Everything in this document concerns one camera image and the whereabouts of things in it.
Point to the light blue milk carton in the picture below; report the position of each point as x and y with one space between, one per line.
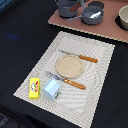
51 89

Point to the grey toy frying pan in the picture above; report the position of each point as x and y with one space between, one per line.
87 12

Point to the brown toy sausage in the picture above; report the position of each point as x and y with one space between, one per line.
75 7

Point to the round wooden plate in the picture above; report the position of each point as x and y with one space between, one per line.
69 66

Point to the yellow toy box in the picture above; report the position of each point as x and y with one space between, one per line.
34 88

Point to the beige woven placemat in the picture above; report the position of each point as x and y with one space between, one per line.
74 105

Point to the grey toy pot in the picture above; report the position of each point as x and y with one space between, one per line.
65 5

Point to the brown toy stove board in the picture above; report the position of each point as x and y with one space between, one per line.
107 28

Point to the beige bowl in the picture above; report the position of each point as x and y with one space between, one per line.
123 14

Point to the fork with wooden handle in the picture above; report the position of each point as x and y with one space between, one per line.
56 77

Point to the knife with wooden handle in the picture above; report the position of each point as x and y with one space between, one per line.
80 56

